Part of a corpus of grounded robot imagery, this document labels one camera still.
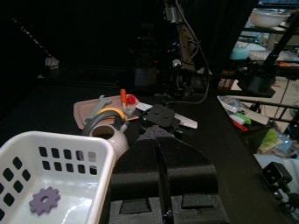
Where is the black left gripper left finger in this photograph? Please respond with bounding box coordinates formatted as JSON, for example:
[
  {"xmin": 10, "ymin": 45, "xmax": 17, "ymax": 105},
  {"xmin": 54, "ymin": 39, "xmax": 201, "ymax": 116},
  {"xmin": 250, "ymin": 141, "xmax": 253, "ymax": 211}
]
[{"xmin": 106, "ymin": 125, "xmax": 165, "ymax": 224}]

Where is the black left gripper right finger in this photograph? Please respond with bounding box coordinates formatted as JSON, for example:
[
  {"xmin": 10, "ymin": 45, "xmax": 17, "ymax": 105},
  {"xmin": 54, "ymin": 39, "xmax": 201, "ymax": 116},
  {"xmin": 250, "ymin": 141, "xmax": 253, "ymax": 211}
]
[{"xmin": 156, "ymin": 135, "xmax": 230, "ymax": 224}]

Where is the purple toy gear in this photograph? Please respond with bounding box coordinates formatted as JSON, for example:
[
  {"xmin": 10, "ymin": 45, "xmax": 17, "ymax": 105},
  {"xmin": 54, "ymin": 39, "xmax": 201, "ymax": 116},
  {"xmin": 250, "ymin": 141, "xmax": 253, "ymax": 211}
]
[{"xmin": 26, "ymin": 185, "xmax": 62, "ymax": 217}]

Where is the small red toy tool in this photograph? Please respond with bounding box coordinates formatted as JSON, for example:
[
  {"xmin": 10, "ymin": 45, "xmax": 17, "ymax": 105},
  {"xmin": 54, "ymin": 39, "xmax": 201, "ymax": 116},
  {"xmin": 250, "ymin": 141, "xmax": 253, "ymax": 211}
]
[{"xmin": 125, "ymin": 94, "xmax": 137, "ymax": 106}]

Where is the orange toy screwdriver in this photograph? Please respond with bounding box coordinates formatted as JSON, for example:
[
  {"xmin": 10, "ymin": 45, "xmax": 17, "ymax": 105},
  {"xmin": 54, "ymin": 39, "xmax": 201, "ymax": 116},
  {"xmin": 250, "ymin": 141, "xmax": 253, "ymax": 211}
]
[{"xmin": 117, "ymin": 88, "xmax": 130, "ymax": 111}]

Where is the grey toy wrench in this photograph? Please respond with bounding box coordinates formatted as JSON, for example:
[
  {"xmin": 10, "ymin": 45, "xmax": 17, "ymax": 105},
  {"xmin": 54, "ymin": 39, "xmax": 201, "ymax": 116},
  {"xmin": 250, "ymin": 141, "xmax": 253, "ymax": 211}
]
[{"xmin": 82, "ymin": 94, "xmax": 113, "ymax": 125}]

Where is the clear plastic bag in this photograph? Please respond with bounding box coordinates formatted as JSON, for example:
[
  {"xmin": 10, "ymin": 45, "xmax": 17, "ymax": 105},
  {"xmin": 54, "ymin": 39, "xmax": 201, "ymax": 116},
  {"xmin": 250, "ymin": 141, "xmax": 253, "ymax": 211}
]
[{"xmin": 216, "ymin": 95, "xmax": 245, "ymax": 114}]

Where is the pink plastic tray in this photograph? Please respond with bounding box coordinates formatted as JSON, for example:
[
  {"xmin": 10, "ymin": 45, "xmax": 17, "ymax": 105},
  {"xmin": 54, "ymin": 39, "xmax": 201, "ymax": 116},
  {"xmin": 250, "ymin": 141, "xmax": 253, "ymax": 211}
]
[{"xmin": 72, "ymin": 94, "xmax": 142, "ymax": 131}]

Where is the green marker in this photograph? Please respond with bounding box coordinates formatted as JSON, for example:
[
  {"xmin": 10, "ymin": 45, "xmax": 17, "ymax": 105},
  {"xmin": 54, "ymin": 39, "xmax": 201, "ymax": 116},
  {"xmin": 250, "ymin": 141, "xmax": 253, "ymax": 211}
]
[{"xmin": 232, "ymin": 111, "xmax": 253, "ymax": 125}]

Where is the white slotted plastic basket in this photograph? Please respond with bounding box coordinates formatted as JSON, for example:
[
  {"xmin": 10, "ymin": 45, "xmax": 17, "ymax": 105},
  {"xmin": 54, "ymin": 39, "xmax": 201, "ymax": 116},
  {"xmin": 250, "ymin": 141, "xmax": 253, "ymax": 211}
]
[{"xmin": 0, "ymin": 129, "xmax": 117, "ymax": 224}]

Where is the teal cup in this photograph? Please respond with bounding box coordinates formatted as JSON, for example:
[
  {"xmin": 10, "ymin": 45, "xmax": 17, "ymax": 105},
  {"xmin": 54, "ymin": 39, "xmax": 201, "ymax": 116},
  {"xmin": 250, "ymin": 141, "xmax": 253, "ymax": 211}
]
[{"xmin": 228, "ymin": 45, "xmax": 250, "ymax": 61}]

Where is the white bowl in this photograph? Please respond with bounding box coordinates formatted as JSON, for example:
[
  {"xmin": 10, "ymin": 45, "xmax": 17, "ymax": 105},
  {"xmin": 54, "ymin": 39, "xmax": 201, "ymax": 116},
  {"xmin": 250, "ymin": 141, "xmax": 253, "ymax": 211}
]
[{"xmin": 246, "ymin": 7, "xmax": 293, "ymax": 29}]

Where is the white kettle with grey handle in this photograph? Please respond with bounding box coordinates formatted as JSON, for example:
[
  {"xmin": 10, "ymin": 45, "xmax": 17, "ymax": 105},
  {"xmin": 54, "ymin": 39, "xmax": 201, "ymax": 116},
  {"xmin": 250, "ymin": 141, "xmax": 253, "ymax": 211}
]
[{"xmin": 78, "ymin": 109, "xmax": 130, "ymax": 160}]

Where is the yellow toy ring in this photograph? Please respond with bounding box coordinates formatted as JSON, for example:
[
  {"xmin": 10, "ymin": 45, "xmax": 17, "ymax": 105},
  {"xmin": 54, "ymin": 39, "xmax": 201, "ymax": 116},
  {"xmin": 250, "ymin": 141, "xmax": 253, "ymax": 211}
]
[{"xmin": 96, "ymin": 106, "xmax": 128, "ymax": 121}]

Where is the grey cable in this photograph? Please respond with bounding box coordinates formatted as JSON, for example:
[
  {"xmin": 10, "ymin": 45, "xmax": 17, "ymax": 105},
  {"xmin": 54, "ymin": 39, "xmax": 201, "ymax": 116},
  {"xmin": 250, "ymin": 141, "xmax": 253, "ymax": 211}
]
[{"xmin": 164, "ymin": 0, "xmax": 212, "ymax": 106}]

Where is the black box camera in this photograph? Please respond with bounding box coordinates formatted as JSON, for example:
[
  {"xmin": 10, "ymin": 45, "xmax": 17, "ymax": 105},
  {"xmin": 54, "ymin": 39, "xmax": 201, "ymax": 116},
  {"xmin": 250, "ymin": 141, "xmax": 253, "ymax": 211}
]
[{"xmin": 260, "ymin": 161, "xmax": 294, "ymax": 187}]

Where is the black cylindrical mount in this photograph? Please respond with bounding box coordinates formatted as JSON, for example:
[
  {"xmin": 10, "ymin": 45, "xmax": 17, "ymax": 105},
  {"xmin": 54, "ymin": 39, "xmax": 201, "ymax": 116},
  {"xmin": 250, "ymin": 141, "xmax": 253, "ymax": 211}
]
[{"xmin": 236, "ymin": 74, "xmax": 276, "ymax": 99}]

